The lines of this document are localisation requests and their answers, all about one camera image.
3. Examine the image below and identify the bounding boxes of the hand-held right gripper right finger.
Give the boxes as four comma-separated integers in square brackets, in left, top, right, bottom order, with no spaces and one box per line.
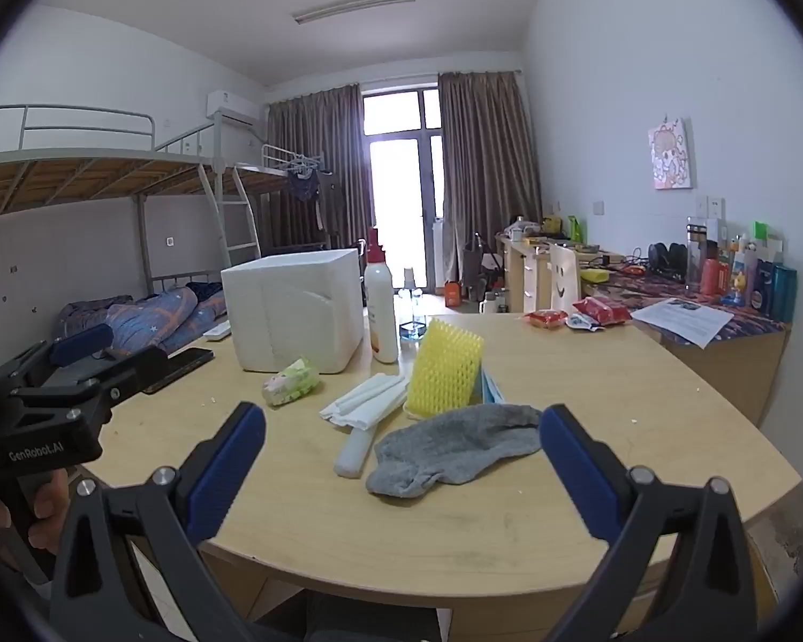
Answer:
[539,403,757,642]

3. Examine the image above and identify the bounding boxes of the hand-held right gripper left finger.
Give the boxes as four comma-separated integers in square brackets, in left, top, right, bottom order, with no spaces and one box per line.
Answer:
[50,401,269,642]

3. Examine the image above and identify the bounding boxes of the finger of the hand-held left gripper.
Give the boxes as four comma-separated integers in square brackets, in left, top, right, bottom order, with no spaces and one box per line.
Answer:
[0,323,116,389]
[20,346,170,414]

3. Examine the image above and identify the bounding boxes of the green white packet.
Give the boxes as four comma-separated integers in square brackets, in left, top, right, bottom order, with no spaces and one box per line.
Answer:
[262,357,322,408]

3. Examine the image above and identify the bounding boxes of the blue face mask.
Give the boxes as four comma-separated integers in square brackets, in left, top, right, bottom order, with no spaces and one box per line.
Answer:
[478,364,510,406]

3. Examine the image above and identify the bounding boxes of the grey sock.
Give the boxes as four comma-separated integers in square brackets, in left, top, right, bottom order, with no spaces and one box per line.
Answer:
[366,404,543,498]

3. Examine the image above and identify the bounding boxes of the white foam tube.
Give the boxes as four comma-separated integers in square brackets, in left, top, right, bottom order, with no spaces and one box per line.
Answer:
[335,424,377,479]

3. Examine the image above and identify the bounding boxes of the white foam box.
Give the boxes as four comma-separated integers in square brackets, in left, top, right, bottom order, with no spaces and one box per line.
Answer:
[221,249,366,376]

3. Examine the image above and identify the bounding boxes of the yellow foam net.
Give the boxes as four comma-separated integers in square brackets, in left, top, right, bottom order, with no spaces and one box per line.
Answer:
[403,319,484,414]

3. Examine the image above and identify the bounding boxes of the person's left hand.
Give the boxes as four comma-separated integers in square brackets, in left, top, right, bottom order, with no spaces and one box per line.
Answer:
[0,467,71,590]

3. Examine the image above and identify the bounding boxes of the black flat device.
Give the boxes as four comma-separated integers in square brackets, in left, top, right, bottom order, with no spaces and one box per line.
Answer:
[143,348,215,394]

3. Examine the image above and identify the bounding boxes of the blue patterned quilt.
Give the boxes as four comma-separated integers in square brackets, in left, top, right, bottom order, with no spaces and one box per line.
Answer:
[57,284,229,355]

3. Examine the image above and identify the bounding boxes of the large red snack packet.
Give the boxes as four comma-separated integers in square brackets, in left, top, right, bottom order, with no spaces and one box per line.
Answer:
[572,295,633,326]

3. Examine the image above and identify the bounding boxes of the grey metal bunk bed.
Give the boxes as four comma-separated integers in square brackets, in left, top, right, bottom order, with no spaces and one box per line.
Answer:
[0,104,262,322]
[234,143,339,255]

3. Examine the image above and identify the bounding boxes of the wooden desk with patterned cover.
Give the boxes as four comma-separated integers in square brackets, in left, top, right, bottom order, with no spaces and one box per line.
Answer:
[579,261,794,429]

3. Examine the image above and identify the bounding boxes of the printed paper sheet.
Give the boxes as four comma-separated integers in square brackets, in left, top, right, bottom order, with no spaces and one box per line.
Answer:
[630,297,736,349]

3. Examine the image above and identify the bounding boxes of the wooden chair with smiley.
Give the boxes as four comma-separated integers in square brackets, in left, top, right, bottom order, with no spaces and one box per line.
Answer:
[549,242,583,315]

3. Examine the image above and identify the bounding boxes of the wooden desk with drawers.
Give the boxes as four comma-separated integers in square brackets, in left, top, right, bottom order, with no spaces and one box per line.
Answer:
[495,234,623,314]

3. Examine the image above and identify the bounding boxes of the clear spray bottle blue liquid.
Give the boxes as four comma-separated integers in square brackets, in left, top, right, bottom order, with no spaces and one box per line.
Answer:
[398,267,429,342]

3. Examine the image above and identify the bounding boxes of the white lotion bottle red cap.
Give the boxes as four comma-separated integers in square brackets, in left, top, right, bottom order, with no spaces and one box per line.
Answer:
[362,227,400,364]

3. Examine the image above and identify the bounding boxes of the black headphones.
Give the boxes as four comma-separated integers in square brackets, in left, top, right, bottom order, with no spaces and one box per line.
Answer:
[646,242,689,282]

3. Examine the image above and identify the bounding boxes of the row of toiletry bottles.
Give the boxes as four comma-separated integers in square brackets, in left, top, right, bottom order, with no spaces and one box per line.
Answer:
[684,216,800,322]

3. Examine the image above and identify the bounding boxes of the hanging dark clothes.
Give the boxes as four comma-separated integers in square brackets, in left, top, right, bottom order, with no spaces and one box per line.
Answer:
[284,167,342,235]

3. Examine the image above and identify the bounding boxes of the white air conditioner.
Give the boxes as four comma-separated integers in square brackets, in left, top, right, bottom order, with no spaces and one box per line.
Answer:
[206,90,259,125]

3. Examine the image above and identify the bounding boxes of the brown curtain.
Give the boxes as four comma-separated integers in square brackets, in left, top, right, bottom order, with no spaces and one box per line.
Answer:
[438,70,543,285]
[266,82,366,258]

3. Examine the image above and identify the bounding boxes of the glass balcony door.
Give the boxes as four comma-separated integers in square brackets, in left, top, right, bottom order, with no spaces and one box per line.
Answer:
[361,86,446,292]

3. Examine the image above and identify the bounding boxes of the ceiling tube light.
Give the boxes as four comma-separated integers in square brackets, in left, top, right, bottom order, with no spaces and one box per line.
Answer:
[293,0,417,26]

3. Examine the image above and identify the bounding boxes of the pink cartoon wall poster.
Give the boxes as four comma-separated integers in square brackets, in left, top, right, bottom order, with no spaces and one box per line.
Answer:
[648,117,697,192]

